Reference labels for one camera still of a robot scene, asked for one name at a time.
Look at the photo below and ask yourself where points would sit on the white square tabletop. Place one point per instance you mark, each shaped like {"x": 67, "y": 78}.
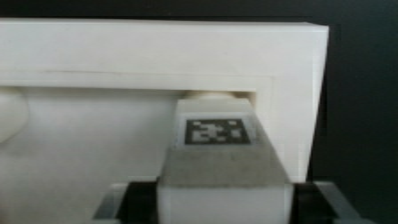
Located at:
{"x": 84, "y": 138}

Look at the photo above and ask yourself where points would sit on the white table leg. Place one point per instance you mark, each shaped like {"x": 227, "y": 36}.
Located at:
{"x": 223, "y": 183}

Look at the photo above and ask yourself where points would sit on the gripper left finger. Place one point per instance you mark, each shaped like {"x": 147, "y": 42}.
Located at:
{"x": 129, "y": 204}

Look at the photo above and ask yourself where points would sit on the white fence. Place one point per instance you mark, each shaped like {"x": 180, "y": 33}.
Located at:
{"x": 88, "y": 52}
{"x": 294, "y": 126}

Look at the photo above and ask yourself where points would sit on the white front fence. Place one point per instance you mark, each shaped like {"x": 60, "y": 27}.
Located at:
{"x": 88, "y": 52}

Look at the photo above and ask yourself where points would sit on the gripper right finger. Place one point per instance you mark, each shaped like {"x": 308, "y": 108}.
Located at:
{"x": 323, "y": 206}

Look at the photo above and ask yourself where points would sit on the white right fence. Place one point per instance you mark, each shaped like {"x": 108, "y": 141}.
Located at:
{"x": 294, "y": 126}

